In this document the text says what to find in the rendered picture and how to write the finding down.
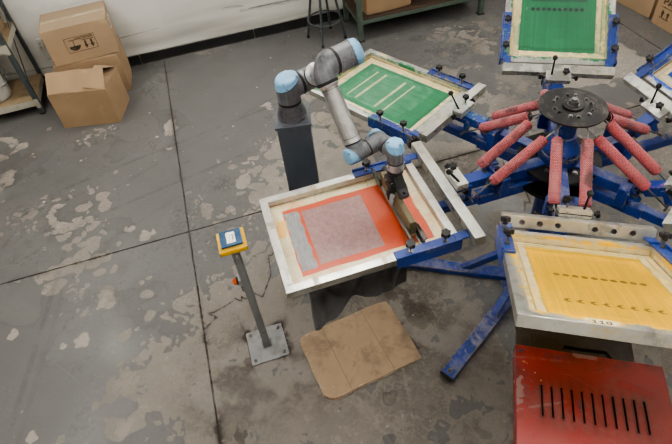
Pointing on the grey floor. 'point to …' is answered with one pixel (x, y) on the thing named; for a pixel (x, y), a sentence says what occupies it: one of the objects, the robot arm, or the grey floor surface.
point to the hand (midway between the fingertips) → (397, 203)
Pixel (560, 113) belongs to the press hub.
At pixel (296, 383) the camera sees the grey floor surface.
